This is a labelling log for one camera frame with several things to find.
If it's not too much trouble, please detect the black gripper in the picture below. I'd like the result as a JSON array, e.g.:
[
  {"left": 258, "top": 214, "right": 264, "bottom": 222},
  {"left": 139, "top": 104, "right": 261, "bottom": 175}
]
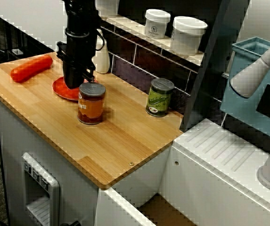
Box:
[{"left": 56, "top": 29, "right": 98, "bottom": 90}]

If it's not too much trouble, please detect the white sink with drainboard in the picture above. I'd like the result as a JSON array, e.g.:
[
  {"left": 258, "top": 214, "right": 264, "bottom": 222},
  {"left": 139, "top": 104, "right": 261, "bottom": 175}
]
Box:
[{"left": 94, "top": 117, "right": 270, "bottom": 226}]

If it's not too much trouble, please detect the red round plate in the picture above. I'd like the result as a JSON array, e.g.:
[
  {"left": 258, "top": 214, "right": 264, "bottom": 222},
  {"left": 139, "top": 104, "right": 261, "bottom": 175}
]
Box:
[{"left": 52, "top": 76, "right": 98, "bottom": 102}]

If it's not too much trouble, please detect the orange labelled tin can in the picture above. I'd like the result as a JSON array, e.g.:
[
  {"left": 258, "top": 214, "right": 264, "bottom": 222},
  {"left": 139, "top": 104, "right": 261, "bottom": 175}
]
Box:
[{"left": 77, "top": 81, "right": 106, "bottom": 125}]

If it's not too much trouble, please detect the white detergent bottle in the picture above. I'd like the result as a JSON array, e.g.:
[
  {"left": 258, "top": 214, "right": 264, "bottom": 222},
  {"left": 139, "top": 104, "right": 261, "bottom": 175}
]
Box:
[{"left": 92, "top": 35, "right": 111, "bottom": 74}]

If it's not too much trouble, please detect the red toy sausage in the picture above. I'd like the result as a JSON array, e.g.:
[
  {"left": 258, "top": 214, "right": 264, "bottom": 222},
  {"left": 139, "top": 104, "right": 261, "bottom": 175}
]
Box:
[{"left": 10, "top": 55, "right": 54, "bottom": 83}]

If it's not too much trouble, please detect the white cabinet with wooden counter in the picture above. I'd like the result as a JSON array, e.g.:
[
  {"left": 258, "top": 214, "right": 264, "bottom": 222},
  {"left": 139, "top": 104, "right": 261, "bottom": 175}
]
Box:
[{"left": 0, "top": 48, "right": 185, "bottom": 226}]

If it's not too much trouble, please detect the black mesh barrier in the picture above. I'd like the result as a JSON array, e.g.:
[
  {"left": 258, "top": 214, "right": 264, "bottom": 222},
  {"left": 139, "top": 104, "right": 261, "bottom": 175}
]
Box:
[{"left": 0, "top": 7, "right": 55, "bottom": 67}]

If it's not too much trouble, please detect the white container with flat side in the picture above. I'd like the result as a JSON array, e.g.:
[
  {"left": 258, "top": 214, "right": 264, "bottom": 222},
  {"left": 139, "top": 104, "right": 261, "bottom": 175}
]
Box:
[{"left": 95, "top": 0, "right": 121, "bottom": 18}]

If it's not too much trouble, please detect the green labelled tin can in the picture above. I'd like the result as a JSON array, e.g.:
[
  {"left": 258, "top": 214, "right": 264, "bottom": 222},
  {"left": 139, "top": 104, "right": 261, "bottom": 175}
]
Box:
[{"left": 145, "top": 78, "right": 175, "bottom": 117}]

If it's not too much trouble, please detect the white jar with printed label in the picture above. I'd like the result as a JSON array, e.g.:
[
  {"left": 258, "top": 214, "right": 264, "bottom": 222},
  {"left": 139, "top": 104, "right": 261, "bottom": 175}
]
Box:
[{"left": 145, "top": 8, "right": 172, "bottom": 40}]

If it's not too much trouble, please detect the grey dispenser panel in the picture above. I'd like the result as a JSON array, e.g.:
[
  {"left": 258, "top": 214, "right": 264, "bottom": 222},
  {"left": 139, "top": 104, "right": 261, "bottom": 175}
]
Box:
[{"left": 21, "top": 152, "right": 61, "bottom": 226}]

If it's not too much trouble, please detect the plain white jar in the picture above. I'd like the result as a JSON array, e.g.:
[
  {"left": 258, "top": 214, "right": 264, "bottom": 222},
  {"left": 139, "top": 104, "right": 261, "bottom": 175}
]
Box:
[{"left": 172, "top": 16, "right": 208, "bottom": 57}]

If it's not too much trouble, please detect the blue plastic bin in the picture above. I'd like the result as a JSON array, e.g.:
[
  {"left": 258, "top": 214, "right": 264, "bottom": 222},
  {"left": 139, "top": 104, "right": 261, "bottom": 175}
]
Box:
[{"left": 219, "top": 37, "right": 270, "bottom": 142}]

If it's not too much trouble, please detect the grey toy faucet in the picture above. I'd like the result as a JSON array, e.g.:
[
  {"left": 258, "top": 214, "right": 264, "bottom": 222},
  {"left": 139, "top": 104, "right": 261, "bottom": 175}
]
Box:
[{"left": 229, "top": 41, "right": 270, "bottom": 192}]

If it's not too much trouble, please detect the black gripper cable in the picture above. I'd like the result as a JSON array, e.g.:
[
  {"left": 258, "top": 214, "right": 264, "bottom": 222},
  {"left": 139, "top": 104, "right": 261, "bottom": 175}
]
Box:
[{"left": 95, "top": 27, "right": 106, "bottom": 52}]

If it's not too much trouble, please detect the white wall shelf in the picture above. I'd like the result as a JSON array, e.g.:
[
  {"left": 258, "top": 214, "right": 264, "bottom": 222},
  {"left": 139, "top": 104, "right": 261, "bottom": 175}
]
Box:
[{"left": 97, "top": 9, "right": 205, "bottom": 66}]

